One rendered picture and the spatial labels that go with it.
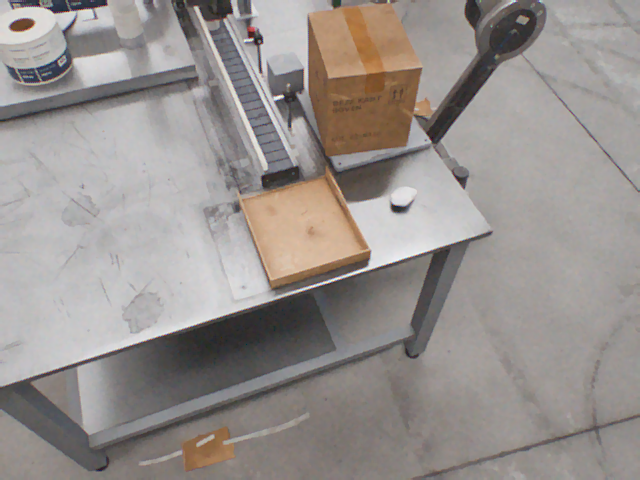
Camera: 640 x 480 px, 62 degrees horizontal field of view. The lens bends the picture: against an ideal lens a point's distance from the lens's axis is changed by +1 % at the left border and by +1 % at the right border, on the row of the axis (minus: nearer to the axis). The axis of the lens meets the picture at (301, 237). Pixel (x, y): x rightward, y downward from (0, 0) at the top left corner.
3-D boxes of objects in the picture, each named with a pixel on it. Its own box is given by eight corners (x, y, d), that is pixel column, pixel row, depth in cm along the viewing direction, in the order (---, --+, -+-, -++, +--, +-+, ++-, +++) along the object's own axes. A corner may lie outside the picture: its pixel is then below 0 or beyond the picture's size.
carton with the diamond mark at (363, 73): (307, 91, 168) (307, 11, 147) (380, 82, 170) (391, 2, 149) (326, 157, 151) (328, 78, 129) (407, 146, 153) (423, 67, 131)
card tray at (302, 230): (238, 200, 144) (236, 190, 141) (326, 176, 149) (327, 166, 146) (271, 289, 127) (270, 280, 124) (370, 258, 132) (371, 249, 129)
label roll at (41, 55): (9, 53, 177) (-12, 13, 165) (71, 43, 180) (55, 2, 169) (8, 90, 166) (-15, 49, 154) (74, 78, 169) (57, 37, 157)
